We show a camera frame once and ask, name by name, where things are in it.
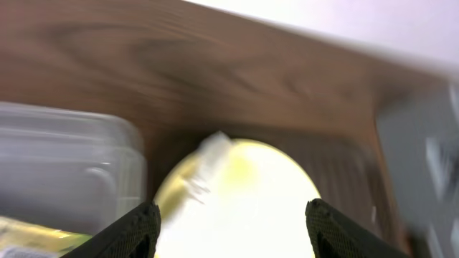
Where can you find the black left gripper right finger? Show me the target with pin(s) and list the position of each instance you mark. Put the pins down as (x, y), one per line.
(334, 235)

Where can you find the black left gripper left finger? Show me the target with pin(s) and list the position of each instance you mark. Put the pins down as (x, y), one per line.
(134, 235)

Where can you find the yellow round plate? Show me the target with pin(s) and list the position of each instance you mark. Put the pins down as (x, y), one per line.
(256, 207)

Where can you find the white tissue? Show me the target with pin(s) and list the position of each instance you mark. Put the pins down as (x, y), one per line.
(211, 157)

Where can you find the green yellow snack wrapper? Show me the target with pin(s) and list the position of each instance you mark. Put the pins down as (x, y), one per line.
(24, 240)

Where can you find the clear plastic waste bin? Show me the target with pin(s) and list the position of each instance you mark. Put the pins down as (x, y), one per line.
(69, 170)

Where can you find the grey dishwasher rack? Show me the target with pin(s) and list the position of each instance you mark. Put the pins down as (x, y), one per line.
(419, 139)

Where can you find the dark brown serving tray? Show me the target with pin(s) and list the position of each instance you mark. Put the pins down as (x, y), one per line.
(346, 173)

